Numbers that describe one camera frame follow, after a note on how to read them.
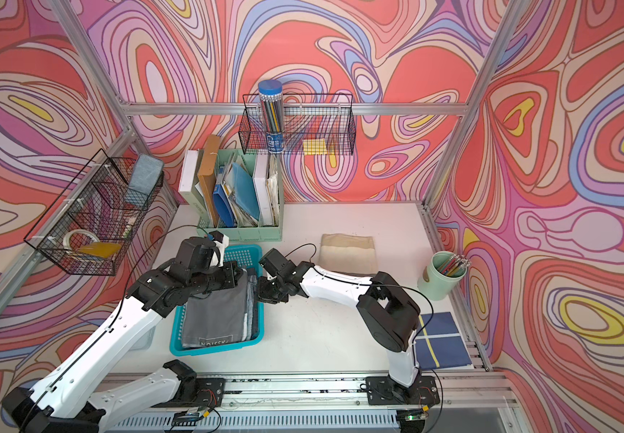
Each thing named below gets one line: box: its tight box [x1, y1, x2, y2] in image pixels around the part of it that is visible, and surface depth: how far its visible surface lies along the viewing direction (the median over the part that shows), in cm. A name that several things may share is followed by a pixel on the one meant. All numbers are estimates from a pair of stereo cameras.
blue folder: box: [232, 162, 261, 221], surface depth 99 cm
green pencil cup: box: [417, 250, 468, 302], surface depth 84 cm
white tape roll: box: [63, 229, 101, 251], surface depth 69 cm
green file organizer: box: [183, 148, 284, 242], surface depth 98 cm
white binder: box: [252, 153, 274, 226], surface depth 99 cm
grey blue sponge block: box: [128, 154, 165, 194], surface depth 83 cm
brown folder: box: [197, 134, 221, 228], surface depth 91 cm
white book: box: [178, 149, 201, 206], surface depth 90 cm
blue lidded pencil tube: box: [257, 79, 285, 155], surface depth 78 cm
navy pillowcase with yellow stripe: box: [414, 312, 474, 370], surface depth 80 cm
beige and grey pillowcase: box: [318, 232, 379, 277], surface depth 104 cm
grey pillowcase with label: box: [181, 268, 260, 348], surface depth 83 cm
